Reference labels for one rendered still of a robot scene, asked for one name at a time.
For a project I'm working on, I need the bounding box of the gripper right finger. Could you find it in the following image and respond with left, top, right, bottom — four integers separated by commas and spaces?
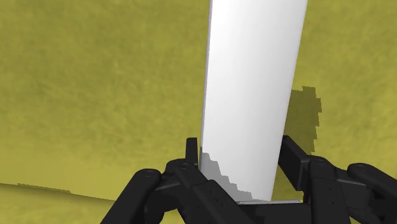
277, 135, 397, 224

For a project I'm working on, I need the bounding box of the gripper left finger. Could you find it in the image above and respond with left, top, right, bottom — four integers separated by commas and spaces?
101, 137, 256, 224

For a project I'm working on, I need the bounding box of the white flat rectangular box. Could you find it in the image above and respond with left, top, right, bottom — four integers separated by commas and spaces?
199, 0, 309, 203

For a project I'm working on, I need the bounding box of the yellow-green sofa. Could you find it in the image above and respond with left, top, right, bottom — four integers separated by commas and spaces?
0, 0, 397, 224

